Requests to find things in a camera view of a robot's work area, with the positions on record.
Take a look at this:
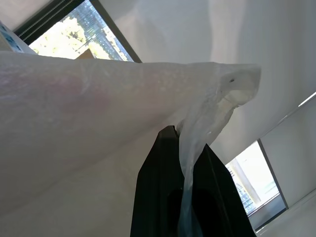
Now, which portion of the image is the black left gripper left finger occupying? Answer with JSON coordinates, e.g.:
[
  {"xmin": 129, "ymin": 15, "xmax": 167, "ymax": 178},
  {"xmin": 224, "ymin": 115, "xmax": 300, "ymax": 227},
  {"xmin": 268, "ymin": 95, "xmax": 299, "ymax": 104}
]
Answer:
[{"xmin": 130, "ymin": 125, "xmax": 188, "ymax": 237}]

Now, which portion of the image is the translucent white plastic bag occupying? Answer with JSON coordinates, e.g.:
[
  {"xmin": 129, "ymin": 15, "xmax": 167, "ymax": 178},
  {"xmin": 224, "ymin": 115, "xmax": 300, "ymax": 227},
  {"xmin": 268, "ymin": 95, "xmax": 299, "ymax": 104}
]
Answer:
[{"xmin": 0, "ymin": 50, "xmax": 262, "ymax": 237}]

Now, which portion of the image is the white box with blue print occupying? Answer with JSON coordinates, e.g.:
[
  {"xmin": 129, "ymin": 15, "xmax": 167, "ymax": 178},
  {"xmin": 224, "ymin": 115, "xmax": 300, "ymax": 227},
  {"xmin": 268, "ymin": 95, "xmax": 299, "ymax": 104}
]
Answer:
[{"xmin": 0, "ymin": 19, "xmax": 41, "ymax": 55}]

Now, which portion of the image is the dark-framed window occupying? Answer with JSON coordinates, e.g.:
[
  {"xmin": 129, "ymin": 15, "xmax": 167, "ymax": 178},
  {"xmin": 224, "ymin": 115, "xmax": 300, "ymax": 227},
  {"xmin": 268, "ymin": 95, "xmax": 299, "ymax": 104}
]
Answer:
[
  {"xmin": 224, "ymin": 138, "xmax": 289, "ymax": 232},
  {"xmin": 13, "ymin": 0, "xmax": 143, "ymax": 64}
]

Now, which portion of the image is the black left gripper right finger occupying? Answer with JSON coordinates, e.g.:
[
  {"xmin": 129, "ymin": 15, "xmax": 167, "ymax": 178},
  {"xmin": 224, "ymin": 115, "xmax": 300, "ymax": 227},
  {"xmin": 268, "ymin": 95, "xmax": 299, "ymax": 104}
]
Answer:
[{"xmin": 189, "ymin": 144, "xmax": 257, "ymax": 237}]

